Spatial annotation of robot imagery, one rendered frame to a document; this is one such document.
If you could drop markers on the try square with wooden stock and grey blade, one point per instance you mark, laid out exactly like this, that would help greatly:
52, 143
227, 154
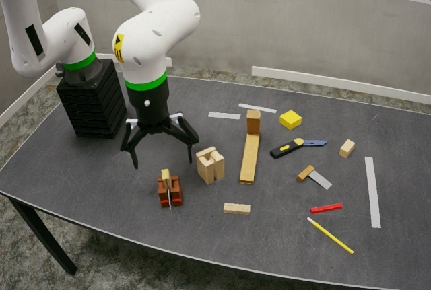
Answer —
309, 171

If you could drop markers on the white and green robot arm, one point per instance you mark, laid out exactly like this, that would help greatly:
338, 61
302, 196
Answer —
140, 45

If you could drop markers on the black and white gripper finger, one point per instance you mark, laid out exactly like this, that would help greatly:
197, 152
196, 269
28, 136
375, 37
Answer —
188, 136
139, 135

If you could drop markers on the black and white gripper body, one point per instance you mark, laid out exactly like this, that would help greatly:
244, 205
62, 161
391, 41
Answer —
153, 117

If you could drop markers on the yellow pencil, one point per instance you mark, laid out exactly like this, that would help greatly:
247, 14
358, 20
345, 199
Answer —
328, 234

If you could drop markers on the red flat bar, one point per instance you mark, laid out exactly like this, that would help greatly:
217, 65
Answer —
326, 208

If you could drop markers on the yellow square block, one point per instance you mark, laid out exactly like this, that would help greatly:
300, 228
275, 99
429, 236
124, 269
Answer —
290, 120

